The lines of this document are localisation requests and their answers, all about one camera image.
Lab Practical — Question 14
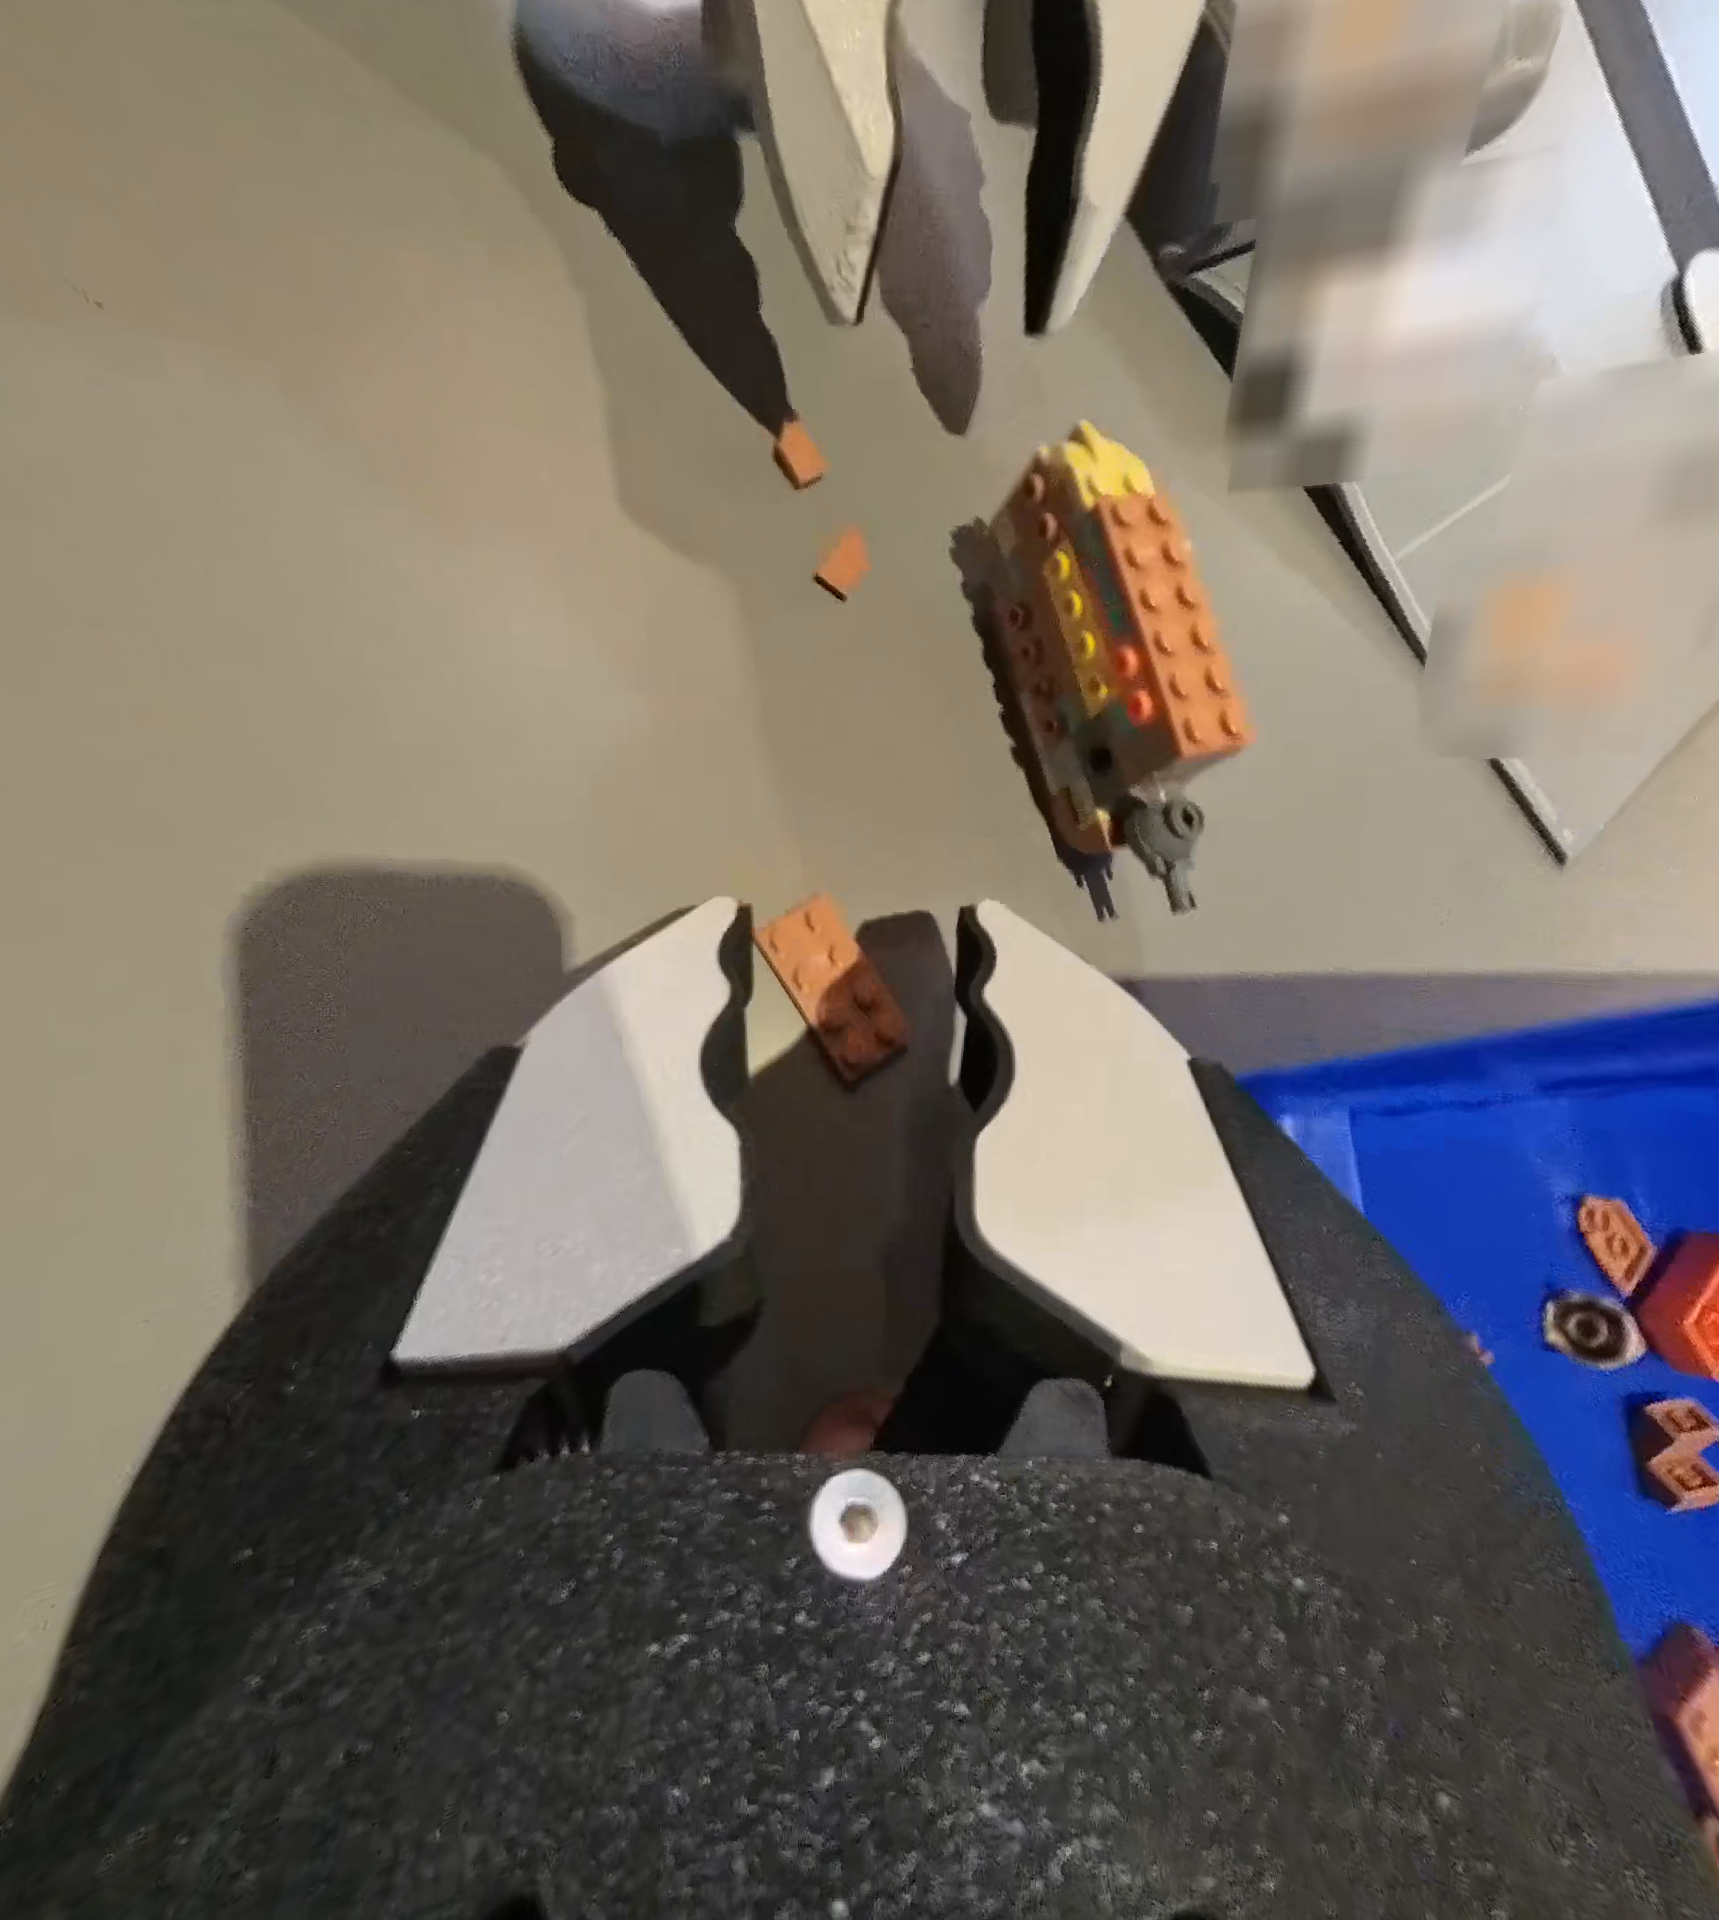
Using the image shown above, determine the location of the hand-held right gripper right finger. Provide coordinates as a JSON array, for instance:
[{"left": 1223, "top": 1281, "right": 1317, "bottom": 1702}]
[{"left": 951, "top": 896, "right": 1321, "bottom": 1393}]

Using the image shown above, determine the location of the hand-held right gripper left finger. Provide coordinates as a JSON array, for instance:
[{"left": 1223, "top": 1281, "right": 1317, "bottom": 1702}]
[{"left": 391, "top": 894, "right": 759, "bottom": 1374}]

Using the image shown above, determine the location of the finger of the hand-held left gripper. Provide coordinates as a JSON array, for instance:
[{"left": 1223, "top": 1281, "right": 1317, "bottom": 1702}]
[
  {"left": 709, "top": 0, "right": 905, "bottom": 330},
  {"left": 981, "top": 0, "right": 1217, "bottom": 339}
]

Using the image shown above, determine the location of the brown brick plate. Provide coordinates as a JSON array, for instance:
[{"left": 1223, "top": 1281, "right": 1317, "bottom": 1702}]
[{"left": 753, "top": 894, "right": 909, "bottom": 1089}]

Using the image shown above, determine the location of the grey desk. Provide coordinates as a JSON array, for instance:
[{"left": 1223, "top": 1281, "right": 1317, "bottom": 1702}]
[{"left": 0, "top": 0, "right": 1719, "bottom": 1920}]

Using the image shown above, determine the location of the blue plastic bin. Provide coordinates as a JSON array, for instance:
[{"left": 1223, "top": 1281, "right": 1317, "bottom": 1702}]
[{"left": 1231, "top": 983, "right": 1719, "bottom": 1920}]

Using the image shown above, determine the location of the grey round brick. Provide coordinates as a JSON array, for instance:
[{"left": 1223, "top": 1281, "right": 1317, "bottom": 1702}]
[{"left": 1543, "top": 1293, "right": 1649, "bottom": 1371}]

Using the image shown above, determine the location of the orange brick model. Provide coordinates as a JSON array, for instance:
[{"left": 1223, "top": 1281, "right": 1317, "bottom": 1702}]
[{"left": 949, "top": 421, "right": 1257, "bottom": 921}]

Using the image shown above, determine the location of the grey instruction booklet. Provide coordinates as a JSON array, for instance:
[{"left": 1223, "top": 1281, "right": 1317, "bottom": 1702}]
[{"left": 1159, "top": 0, "right": 1719, "bottom": 872}]

